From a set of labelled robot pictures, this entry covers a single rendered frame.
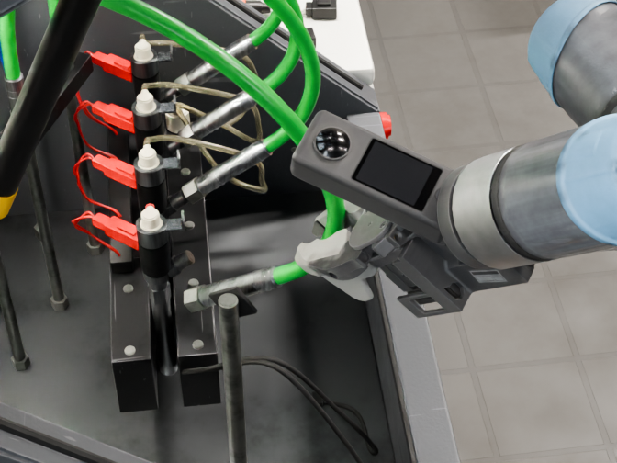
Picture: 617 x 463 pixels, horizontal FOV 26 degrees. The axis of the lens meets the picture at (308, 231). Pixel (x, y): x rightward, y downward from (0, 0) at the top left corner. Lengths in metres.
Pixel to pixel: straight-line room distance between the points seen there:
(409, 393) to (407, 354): 0.05
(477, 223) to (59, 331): 0.75
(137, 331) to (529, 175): 0.58
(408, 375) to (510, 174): 0.50
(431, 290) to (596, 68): 0.19
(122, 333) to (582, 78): 0.56
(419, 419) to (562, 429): 1.21
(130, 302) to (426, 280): 0.46
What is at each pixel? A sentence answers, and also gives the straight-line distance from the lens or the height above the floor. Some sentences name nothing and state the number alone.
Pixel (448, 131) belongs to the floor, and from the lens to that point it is 2.96.
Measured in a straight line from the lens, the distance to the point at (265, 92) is 0.94.
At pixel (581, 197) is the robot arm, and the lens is 0.77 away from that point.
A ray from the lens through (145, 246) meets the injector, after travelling 1.20.
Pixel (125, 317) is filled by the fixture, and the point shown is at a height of 0.98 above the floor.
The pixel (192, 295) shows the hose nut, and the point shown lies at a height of 1.12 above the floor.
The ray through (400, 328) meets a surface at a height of 0.95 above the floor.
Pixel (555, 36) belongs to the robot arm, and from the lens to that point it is 0.95.
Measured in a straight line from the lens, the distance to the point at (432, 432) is 1.25.
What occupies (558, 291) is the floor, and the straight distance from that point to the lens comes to 2.66.
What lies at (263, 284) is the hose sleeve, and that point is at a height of 1.16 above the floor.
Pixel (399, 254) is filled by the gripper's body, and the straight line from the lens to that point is 0.92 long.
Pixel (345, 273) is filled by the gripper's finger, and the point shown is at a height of 1.26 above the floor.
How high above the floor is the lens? 1.96
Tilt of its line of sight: 46 degrees down
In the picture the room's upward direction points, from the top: straight up
